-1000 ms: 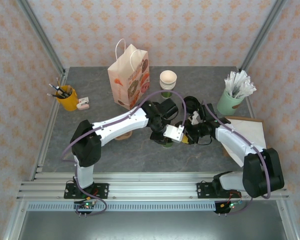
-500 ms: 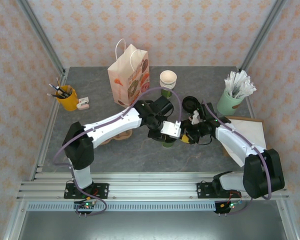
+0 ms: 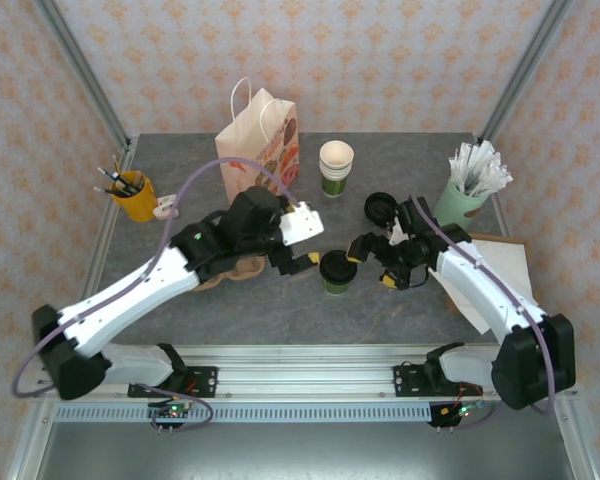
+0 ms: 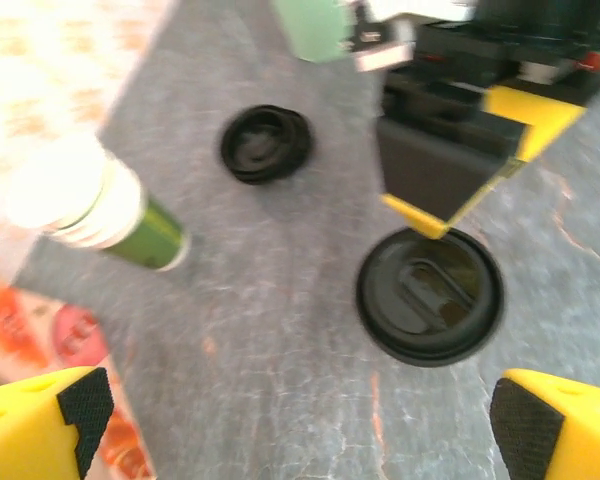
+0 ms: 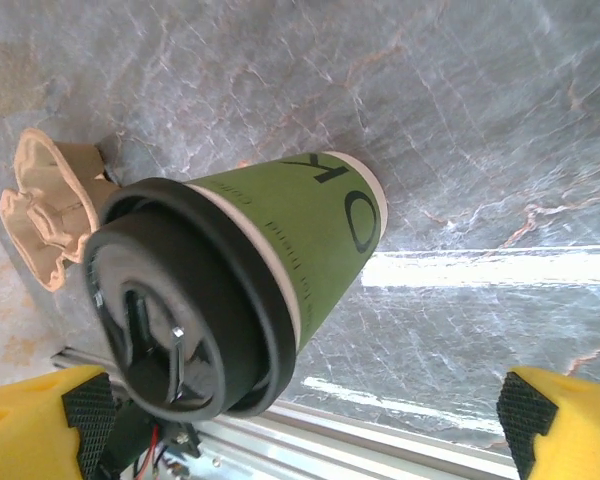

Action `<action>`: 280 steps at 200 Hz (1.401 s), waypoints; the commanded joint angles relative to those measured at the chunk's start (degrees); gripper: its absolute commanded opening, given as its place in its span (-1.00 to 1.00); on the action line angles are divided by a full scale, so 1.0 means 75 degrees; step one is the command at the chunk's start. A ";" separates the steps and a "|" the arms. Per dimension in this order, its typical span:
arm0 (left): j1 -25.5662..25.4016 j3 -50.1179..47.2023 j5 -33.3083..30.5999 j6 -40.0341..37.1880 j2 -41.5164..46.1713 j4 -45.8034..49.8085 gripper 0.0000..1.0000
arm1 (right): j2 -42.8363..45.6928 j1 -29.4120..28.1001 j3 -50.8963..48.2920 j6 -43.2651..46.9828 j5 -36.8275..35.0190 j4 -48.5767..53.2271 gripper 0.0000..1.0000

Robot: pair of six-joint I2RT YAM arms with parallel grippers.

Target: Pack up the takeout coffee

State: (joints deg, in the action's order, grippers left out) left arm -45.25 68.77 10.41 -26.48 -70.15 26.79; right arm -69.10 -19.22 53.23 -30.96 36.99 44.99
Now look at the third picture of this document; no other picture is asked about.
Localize black coffee cup lid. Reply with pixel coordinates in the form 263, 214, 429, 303
319, 249, 359, 281

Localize brown cardboard cup carrier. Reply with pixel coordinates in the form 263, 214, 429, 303
194, 254, 266, 294

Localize donut print paper bag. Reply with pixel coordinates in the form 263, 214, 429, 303
214, 77, 301, 206

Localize stack of black lids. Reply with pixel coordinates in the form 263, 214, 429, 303
363, 192, 399, 226

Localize mint green holder cup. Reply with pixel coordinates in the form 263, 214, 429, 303
433, 177, 491, 229

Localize white paper napkins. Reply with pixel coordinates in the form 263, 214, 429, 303
427, 242, 534, 335

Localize small white pink box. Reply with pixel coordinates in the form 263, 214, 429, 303
152, 194, 180, 221

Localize stack of green paper cups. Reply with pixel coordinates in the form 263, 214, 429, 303
318, 140, 355, 199

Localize bundle of wrapped straws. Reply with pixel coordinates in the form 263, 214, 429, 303
448, 140, 514, 197

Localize yellow pen cup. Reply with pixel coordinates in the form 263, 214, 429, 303
110, 171, 157, 224

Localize right circuit board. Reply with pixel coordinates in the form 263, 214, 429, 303
439, 402, 484, 419

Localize circuit board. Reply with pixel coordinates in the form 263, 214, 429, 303
439, 402, 484, 419
147, 399, 191, 421

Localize grey metal plate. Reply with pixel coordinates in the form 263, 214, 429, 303
37, 422, 566, 480

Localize left circuit board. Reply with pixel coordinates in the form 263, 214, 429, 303
147, 399, 191, 421

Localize black right mount plate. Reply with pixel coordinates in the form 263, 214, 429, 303
392, 366, 484, 399

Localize black mount plate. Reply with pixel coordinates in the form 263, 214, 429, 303
127, 366, 219, 399
392, 366, 484, 399

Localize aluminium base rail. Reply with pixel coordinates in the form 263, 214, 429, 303
32, 344, 579, 401

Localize black left mount plate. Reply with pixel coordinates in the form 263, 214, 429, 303
127, 366, 219, 399

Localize slotted grey cable duct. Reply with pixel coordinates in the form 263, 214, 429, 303
54, 403, 431, 424

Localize right aluminium frame post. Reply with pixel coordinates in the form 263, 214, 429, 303
479, 0, 576, 146

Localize aluminium frame post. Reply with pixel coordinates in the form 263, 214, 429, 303
479, 0, 576, 146
32, 0, 131, 151

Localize left aluminium frame post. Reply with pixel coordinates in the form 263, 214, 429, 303
32, 0, 131, 151

